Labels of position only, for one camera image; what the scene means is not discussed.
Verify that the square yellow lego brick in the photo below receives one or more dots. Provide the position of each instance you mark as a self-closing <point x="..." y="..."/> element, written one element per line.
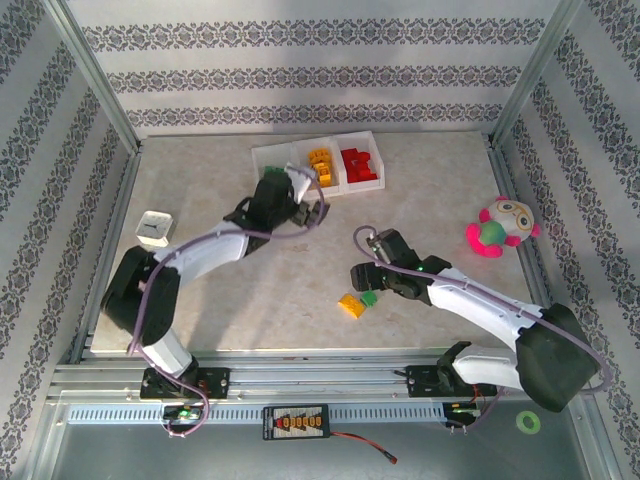
<point x="326" y="180"/>

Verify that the long green lego brick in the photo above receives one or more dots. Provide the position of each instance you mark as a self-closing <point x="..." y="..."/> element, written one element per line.
<point x="272" y="171"/>

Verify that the yellow printed lego brick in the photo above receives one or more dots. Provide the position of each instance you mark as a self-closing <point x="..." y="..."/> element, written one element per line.
<point x="320" y="167"/>

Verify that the long yellow lego brick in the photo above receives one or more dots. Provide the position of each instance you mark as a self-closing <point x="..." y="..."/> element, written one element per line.
<point x="352" y="305"/>
<point x="317" y="154"/>

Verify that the long red lego brick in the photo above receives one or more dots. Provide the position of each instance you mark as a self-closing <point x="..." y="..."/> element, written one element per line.
<point x="369" y="175"/>

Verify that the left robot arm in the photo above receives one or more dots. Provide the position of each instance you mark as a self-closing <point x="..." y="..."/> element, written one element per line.
<point x="140" y="295"/>

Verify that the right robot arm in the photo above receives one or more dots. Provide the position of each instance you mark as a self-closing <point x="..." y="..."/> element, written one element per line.
<point x="555" y="355"/>

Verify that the square green lego brick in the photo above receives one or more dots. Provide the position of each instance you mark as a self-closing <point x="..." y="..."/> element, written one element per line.
<point x="369" y="298"/>

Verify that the pink white plush toy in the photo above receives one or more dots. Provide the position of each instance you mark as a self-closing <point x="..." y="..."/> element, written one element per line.
<point x="510" y="220"/>

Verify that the small white square clock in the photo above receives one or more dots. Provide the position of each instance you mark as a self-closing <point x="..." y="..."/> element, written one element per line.
<point x="152" y="227"/>

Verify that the right small controller board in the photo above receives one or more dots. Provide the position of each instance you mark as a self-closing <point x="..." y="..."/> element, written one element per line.
<point x="462" y="411"/>

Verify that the small controller board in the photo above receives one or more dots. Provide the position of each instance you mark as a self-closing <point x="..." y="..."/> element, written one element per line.
<point x="462" y="411"/>
<point x="182" y="414"/>

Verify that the black power distribution board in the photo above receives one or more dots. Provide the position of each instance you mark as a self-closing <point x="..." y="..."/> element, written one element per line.
<point x="272" y="422"/>

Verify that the left small controller board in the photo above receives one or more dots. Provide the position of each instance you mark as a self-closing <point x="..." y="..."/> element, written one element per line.
<point x="182" y="414"/>

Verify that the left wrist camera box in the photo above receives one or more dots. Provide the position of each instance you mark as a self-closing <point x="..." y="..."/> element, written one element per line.
<point x="300" y="185"/>

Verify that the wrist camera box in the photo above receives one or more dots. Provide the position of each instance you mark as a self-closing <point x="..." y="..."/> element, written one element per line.
<point x="300" y="185"/>
<point x="392" y="245"/>

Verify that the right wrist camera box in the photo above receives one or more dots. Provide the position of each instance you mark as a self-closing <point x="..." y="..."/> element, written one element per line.
<point x="392" y="245"/>

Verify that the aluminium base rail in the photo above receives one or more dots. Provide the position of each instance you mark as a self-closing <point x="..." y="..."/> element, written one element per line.
<point x="325" y="375"/>

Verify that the aluminium side rail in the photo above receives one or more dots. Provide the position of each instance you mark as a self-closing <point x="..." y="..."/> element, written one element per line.
<point x="119" y="200"/>
<point x="505" y="175"/>

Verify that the aluminium frame post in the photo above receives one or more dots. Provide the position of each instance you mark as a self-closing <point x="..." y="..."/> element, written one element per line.
<point x="532" y="75"/>
<point x="95" y="75"/>

